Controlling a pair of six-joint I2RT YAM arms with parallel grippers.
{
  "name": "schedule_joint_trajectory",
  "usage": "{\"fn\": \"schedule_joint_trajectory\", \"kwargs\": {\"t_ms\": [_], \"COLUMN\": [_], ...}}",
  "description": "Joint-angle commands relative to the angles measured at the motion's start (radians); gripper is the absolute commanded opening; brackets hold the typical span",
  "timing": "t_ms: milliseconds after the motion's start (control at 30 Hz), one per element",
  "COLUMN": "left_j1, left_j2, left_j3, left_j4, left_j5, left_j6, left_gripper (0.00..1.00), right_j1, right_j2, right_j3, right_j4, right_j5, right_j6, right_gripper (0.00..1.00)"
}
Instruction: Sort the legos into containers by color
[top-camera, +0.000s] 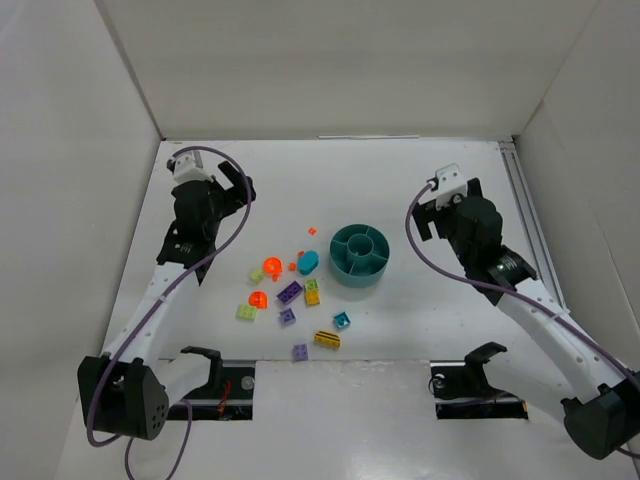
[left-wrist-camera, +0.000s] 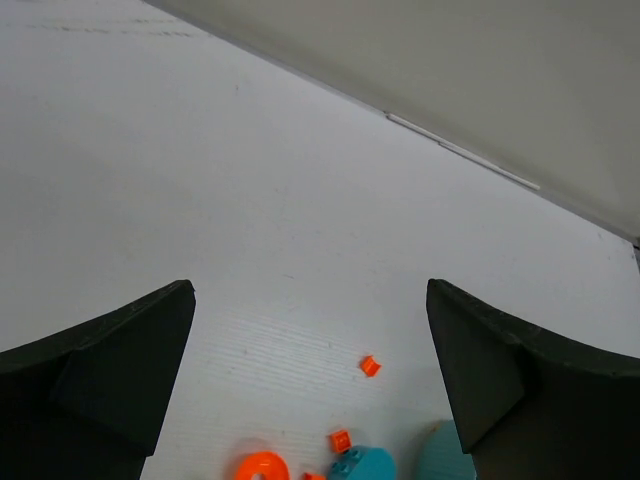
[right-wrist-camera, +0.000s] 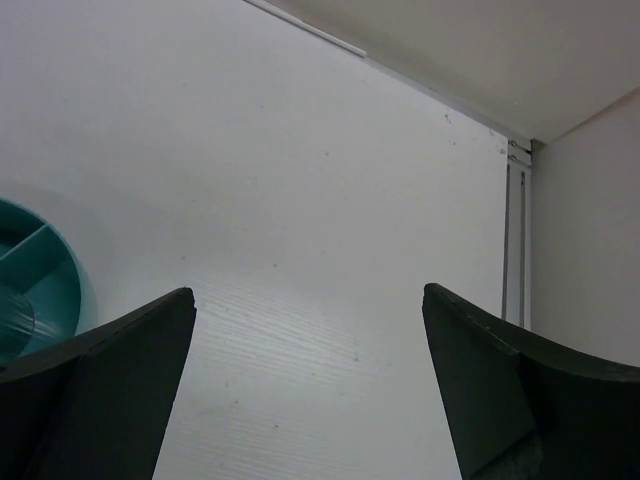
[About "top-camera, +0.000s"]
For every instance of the dark purple long lego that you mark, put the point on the dark purple long lego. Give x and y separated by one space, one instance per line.
290 293

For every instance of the teal square lego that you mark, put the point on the teal square lego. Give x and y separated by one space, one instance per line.
341 321

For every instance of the light green lego lower left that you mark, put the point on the light green lego lower left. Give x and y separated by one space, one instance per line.
246 312

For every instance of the aluminium rail right side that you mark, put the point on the aluminium rail right side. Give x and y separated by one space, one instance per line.
542 260

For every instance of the light green lego upper left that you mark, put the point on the light green lego upper left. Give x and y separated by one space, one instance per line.
257 275

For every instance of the light green lego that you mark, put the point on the light green lego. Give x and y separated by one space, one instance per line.
257 275
246 312

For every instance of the orange round lego upper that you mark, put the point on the orange round lego upper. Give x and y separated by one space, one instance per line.
272 266

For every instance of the yellow black striped lego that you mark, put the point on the yellow black striped lego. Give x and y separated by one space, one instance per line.
328 339

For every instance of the lavender square lego bottom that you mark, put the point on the lavender square lego bottom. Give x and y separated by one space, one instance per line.
300 352

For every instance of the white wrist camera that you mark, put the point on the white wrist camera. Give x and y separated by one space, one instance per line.
447 184
188 167

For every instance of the yellow orange square lego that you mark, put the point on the yellow orange square lego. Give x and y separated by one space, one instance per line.
312 298

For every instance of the orange round lego lower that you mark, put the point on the orange round lego lower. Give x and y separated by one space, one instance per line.
258 299

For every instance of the teal oval lego piece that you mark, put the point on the teal oval lego piece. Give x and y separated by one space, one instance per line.
307 262

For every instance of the teal round divided container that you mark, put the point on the teal round divided container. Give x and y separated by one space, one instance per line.
359 255

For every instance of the green square lego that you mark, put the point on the green square lego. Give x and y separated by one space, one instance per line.
311 285

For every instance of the lavender square lego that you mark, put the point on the lavender square lego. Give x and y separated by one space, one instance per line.
287 317
300 352

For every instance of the lavender square lego middle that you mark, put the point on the lavender square lego middle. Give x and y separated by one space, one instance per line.
287 317

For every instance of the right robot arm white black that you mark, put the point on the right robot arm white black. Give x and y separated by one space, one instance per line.
597 398

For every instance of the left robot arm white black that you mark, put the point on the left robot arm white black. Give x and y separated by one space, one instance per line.
123 391

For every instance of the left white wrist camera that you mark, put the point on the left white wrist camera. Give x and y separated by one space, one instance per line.
188 167

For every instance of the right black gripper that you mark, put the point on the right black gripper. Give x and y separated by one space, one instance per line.
425 220

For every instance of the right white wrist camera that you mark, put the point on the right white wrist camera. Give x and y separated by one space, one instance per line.
447 184

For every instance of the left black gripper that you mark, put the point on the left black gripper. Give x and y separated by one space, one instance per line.
232 181

